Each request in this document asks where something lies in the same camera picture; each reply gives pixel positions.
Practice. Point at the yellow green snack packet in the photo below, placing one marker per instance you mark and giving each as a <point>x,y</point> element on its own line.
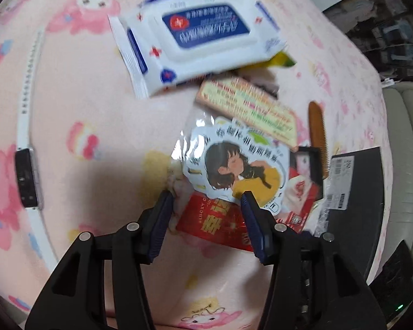
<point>280,60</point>

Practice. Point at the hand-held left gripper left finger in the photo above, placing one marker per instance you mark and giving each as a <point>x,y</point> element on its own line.
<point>160,223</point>

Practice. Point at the red envelope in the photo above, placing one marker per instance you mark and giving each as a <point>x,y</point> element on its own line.
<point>210,225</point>

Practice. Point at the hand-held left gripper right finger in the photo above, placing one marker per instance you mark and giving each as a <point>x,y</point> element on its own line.
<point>256,227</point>

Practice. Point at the white blue wet wipes pack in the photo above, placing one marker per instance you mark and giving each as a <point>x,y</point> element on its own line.
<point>199,37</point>

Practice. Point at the cartoon girl sticker pack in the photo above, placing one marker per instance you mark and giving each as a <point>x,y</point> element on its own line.
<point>227,165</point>

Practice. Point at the white smart watch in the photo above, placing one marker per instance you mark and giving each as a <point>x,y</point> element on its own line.
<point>27,175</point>

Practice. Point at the clear bubble wrap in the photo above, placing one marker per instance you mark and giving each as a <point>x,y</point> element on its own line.
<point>322,223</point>

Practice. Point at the glass display cabinet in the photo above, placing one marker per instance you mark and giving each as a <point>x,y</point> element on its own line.
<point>382,24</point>

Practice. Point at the grey padded headboard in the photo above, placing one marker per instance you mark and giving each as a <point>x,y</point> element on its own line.
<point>402,165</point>

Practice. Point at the wooden comb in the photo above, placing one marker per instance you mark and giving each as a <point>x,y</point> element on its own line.
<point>318,127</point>

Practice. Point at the black cardboard box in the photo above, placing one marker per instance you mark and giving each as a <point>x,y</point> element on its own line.
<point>361,196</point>

